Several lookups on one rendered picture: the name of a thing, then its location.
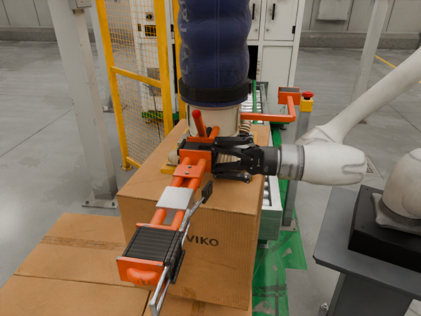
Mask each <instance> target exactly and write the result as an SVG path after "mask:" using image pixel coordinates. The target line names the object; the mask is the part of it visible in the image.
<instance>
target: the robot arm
mask: <svg viewBox="0 0 421 316"><path fill-rule="evenodd" d="M420 81H421V47H420V48H419V49H418V50H417V51H415V52H414V53H413V54H412V55H411V56H409V57H408V58H407V59H406V60H405V61H404V62H403V63H401V64H400V65H398V66H397V67H396V68H395V69H394V70H392V71H391V72H390V73H389V74H388V75H386V76H385V77H384V78H382V79H381V80H380V81H379V82H378V83H376V84H375V85H374V86H372V87H371V88H370V89H369V90H368V91H366V92H365V93H364V94H363V95H362V96H360V97H359V98H357V99H356V100H355V101H354V102H353V103H351V104H350V105H349V106H347V107H346V108H345V109H344V110H343V111H342V112H340V113H339V114H338V115H337V116H336V117H335V118H334V119H332V120H331V121H330V122H328V123H327V124H325V125H320V126H315V127H314V128H312V129H311V130H310V131H309V132H307V133H305V134H304V135H302V136H301V137H300V138H299V139H298V140H297V141H296V142H295V144H294V145H289V144H281V145H280V146H279V148H277V147H273V146H259V145H257V144H255V143H254V139H253V135H247V136H245V137H215V138H214V141H213V143H211V144H208V143H200V144H199V145H186V146H185V149H189V150H204V151H211V153H212V151H215V152H220V153H223V154H228V155H233V156H236V157H238V158H241V160H238V161H235V162H223V163H217V164H216V167H215V169H214V170H212V167H211V173H212V174H213V177H214V178H219V179H230V180H236V181H242V182H245V183H247V184H249V183H250V179H251V177H252V176H254V175H256V174H261V175H263V176H276V174H277V177H278V179H285V180H295V181H305V182H308V183H310V184H317V185H324V186H345V185H350V184H356V183H358V182H361V181H362V179H363V178H364V176H365V174H366V170H367V161H366V157H365V153H364V152H363V151H361V150H359V149H356V148H354V147H350V146H348V145H343V139H344V138H345V136H346V134H347V133H348V132H349V131H350V130H351V129H352V128H353V127H354V126H355V125H356V124H357V123H359V122H360V121H361V120H363V119H364V118H365V117H367V116H369V115H370V114H371V113H373V112H374V111H376V110H378V109H379V108H380V107H382V106H384V105H385V104H386V103H388V102H390V101H391V100H393V99H394V98H396V97H397V96H399V95H400V94H402V93H403V92H405V91H406V90H408V89H409V88H411V87H412V86H414V85H415V84H417V83H418V82H420ZM228 145H247V146H249V145H250V147H248V148H246V149H243V148H240V147H239V148H236V147H231V146H228ZM233 170H237V171H243V170H245V171H246V172H245V173H243V172H234V171H233ZM247 172H248V173H247ZM371 198H372V200H373V203H374V208H375V217H376V220H375V225H376V226H378V227H381V228H391V229H395V230H399V231H404V232H407V233H412V234H417V235H420V236H421V148H419V149H415V150H413V151H411V152H409V153H408V154H405V155H404V156H403V157H402V158H401V159H400V160H399V161H398V162H397V164H396V165H395V167H394V168H393V170H392V172H391V173H390V175H389V177H388V180H387V183H386V185H385V188H384V191H383V194H382V195H381V194H378V193H373V194H372V196H371Z"/></svg>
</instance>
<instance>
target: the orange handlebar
mask: <svg viewBox="0 0 421 316"><path fill-rule="evenodd" d="M286 101H287V107H288V115H280V114H268V113H247V112H241V120H260V121H272V122H294V121H295V120H296V113H295V109H294V103H293V97H292V96H287V99H286ZM219 130H220V128H219V127H218V126H214V127H213V129H212V131H211V133H210V136H209V138H215V137H217V135H218V133H219ZM191 162H192V161H191V159H190V158H189V157H185V158H184V159H183V161H182V163H181V164H178V166H177V168H176V170H175V171H174V173H173V176H174V178H173V180H172V182H171V184H170V187H180V186H182V187H187V188H189V189H194V195H195V194H196V191H197V188H200V185H201V182H202V180H203V177H204V176H203V173H204V170H205V167H206V165H207V161H206V160H205V159H199V161H198V163H197V165H196V166H192V165H191ZM184 214H185V213H184V212H182V211H178V212H176V214H175V217H174V219H173V221H172V224H171V227H176V228H177V231H178V230H179V228H180V224H181V222H182V220H183V217H184ZM166 215H167V213H166V212H165V211H164V210H163V209H158V210H156V212H155V214H154V216H153V218H152V220H151V222H150V224H156V225H162V224H163V222H164V219H165V217H166ZM160 276H161V274H160V273H158V272H156V271H143V270H138V269H136V268H129V269H127V277H128V279H129V280H130V281H131V282H132V283H133V284H136V285H138V286H151V285H153V284H156V283H157V282H158V281H159V278H160Z"/></svg>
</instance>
